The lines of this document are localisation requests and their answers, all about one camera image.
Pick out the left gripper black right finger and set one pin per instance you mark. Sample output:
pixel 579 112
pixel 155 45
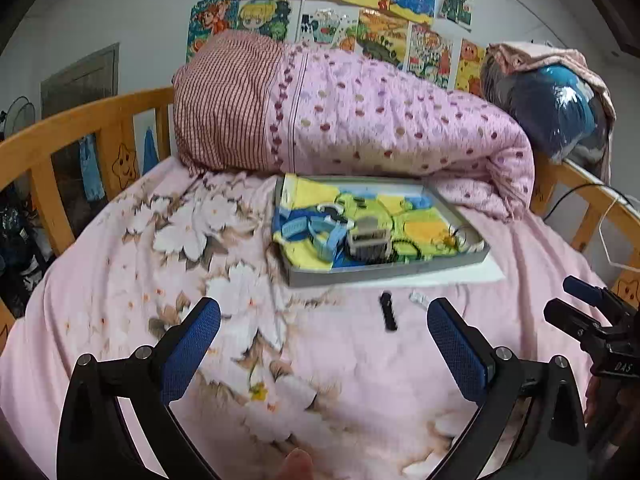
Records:
pixel 466 352

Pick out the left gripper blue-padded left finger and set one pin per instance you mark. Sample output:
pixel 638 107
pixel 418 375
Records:
pixel 183 347

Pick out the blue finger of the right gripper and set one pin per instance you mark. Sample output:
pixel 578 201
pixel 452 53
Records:
pixel 581 290
pixel 575 323

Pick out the clear plastic hair clip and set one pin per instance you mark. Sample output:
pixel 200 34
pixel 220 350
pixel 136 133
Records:
pixel 419 299

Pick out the black hair clip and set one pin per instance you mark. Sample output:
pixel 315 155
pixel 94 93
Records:
pixel 386 303

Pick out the grey square watch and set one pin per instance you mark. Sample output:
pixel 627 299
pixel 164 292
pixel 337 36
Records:
pixel 369 242

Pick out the person's right hand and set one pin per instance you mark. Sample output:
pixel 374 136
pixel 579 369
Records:
pixel 611 416

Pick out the person's left hand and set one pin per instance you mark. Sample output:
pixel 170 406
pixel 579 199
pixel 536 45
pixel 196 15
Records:
pixel 296 466

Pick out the pink floral bed sheet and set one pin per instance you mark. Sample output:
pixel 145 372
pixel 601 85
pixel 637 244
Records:
pixel 311 368

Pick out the blue plastic-wrapped bedding bundle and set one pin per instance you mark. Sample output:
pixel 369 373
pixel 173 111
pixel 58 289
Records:
pixel 561 114

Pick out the green frog drawing towel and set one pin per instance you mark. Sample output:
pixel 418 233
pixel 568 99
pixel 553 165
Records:
pixel 420 231

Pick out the blue hanging towel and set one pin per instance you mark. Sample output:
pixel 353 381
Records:
pixel 90 171

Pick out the grey tray box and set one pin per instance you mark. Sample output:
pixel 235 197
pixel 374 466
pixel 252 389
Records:
pixel 474 248

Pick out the pink folded cloth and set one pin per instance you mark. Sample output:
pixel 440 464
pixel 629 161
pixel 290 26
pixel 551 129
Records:
pixel 515 57

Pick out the pink apple-print quilt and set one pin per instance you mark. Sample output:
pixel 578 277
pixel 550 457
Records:
pixel 245 101

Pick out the standing fan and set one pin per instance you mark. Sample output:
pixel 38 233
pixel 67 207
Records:
pixel 20 115

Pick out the grey door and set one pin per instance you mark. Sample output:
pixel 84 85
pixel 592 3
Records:
pixel 92 78

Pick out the wooden bed frame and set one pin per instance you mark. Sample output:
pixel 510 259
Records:
pixel 111 120

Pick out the wall of children's drawings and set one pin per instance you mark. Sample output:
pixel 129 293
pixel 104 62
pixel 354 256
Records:
pixel 398 32

